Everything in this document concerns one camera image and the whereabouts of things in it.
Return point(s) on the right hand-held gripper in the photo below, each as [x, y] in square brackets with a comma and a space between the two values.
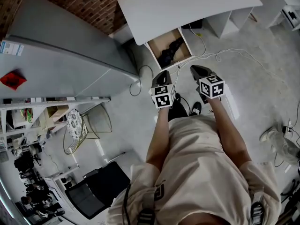
[212, 87]

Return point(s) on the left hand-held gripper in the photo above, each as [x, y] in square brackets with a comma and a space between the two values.
[162, 99]

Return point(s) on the black umbrella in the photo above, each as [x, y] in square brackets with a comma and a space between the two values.
[170, 51]

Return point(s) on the wooden drawer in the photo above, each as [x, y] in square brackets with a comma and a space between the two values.
[159, 44]

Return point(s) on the person's left forearm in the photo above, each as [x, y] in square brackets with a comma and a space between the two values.
[159, 137]

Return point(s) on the person's right forearm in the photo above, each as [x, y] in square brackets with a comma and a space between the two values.
[228, 135]

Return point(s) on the person's black left shoe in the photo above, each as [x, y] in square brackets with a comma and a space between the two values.
[177, 97]

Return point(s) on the person's black shoe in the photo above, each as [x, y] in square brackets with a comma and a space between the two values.
[177, 97]
[196, 108]

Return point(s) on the person's black trousers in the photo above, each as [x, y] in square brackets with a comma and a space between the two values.
[177, 110]

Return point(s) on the person's black right shoe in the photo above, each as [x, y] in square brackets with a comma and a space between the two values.
[196, 108]

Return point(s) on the small yellow floor item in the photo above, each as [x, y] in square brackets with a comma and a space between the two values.
[199, 34]

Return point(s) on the person's beige shirt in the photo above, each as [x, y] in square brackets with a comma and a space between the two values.
[199, 172]

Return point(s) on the white desk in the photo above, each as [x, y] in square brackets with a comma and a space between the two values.
[182, 6]

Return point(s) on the white power strip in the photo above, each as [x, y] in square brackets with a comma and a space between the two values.
[287, 128]

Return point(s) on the patterned round seat cushion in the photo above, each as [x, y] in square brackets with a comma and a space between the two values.
[75, 124]

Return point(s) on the black office chair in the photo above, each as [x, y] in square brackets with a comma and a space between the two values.
[100, 189]

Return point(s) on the white side cabinet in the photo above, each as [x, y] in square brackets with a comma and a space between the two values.
[279, 1]

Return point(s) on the grey refrigerator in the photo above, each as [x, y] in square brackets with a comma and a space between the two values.
[58, 55]

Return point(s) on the white storage shelf rack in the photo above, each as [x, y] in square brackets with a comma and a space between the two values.
[28, 116]

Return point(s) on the white low table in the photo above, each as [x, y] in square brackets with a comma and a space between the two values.
[59, 191]

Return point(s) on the red paper sheet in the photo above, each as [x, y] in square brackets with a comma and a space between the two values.
[12, 80]

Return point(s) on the blue label sticker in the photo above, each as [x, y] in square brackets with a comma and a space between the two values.
[11, 48]

